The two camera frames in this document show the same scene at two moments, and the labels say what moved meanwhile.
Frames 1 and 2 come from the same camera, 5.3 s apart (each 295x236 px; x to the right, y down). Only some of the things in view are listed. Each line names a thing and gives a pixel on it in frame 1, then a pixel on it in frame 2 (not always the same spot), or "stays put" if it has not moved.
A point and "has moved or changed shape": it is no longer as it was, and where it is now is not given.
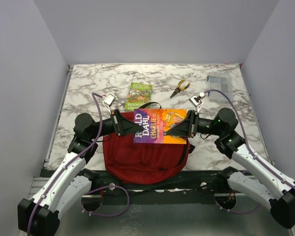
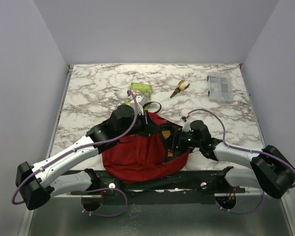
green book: [139, 95] stays put
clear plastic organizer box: [221, 81] stays put
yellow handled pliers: [178, 89] stays put
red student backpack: [142, 163] has moved or changed shape
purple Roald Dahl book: [156, 122] to [166, 133]
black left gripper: [124, 126] to [150, 128]
